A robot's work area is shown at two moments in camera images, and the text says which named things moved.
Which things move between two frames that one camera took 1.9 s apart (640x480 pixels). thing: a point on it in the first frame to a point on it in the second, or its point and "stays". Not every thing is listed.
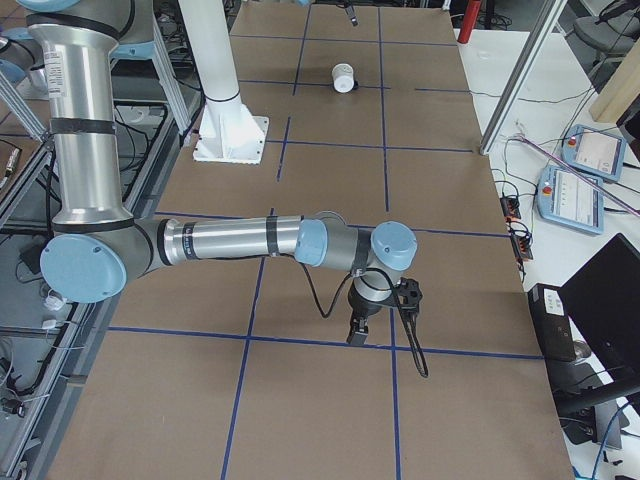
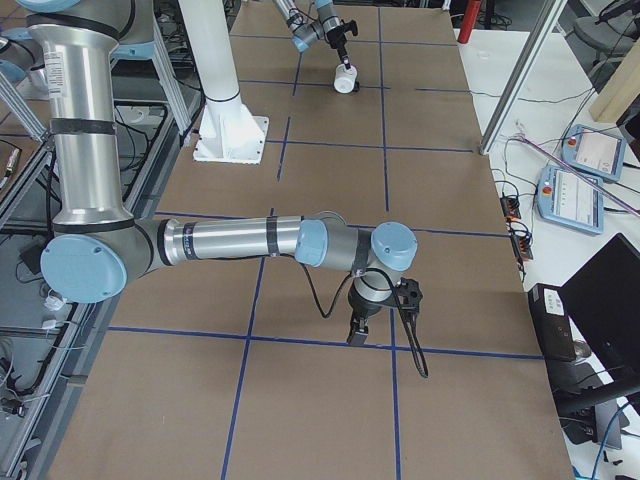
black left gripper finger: [350, 10] to [337, 40]
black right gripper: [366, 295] stays
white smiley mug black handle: [343, 78] stays
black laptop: [603, 302] stays
